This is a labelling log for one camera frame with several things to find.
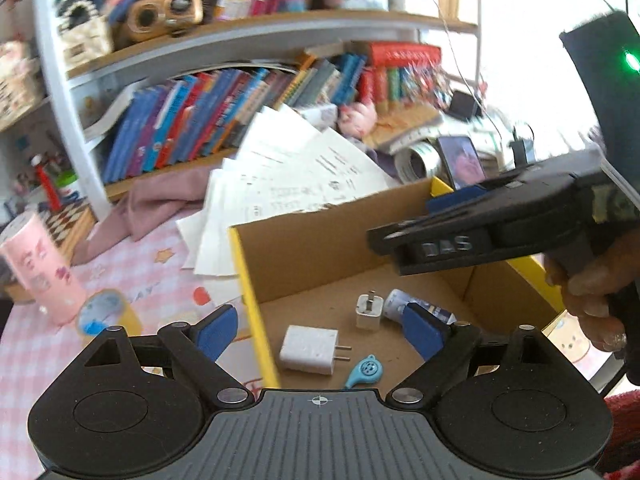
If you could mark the yellow cardboard box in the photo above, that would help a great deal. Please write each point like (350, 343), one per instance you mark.
(310, 260)

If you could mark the red fuzzy clothing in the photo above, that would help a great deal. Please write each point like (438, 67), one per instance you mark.
(625, 435)

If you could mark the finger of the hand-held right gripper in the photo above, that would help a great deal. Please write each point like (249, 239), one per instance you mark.
(430, 232)
(460, 201)

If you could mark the large white charger plug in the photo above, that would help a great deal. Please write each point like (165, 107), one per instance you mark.
(307, 347)

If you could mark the black power adapter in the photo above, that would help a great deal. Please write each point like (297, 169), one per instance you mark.
(520, 152)

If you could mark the white shelf unit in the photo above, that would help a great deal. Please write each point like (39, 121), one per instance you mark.
(75, 125)

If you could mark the pink pig plush toy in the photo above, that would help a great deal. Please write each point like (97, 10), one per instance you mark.
(357, 120)

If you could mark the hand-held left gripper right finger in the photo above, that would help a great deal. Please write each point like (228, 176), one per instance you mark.
(422, 332)

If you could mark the row of colourful books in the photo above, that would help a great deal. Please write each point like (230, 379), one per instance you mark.
(175, 125)

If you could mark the pink cylindrical container with stickers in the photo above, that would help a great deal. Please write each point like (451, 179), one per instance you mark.
(45, 275)

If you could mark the person's right hand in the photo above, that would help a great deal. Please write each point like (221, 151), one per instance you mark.
(590, 300)

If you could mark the white and blue spray bottle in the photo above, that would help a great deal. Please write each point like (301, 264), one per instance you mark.
(397, 305)

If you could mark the red thick book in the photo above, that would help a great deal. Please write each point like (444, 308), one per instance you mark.
(405, 55)

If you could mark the pink checked tablecloth desktop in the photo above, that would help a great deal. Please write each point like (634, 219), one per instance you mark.
(150, 280)

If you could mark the teal correction tape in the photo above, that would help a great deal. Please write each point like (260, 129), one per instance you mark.
(367, 369)

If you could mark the pile of white paper sheets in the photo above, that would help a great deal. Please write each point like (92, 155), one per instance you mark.
(300, 170)

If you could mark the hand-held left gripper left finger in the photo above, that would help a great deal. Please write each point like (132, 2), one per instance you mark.
(217, 330)

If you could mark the pink cloth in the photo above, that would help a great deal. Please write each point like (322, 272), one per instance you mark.
(160, 195)

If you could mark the small white charger cube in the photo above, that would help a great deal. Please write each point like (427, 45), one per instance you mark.
(369, 312)

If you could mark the black smartphone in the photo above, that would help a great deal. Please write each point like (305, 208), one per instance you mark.
(462, 162)

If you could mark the small black screen device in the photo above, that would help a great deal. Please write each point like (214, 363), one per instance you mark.
(465, 105)

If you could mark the wooden retro radio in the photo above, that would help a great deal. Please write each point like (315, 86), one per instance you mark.
(165, 15)

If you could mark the pink cartoon figure decoration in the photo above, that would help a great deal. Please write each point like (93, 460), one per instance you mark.
(17, 85)

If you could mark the wooden chessboard box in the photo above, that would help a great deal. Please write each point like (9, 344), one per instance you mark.
(75, 230)

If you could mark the cream quilted handbag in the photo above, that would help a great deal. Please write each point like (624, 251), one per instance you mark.
(82, 35)

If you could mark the yellow tape roll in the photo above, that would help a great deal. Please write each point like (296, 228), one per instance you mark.
(131, 321)

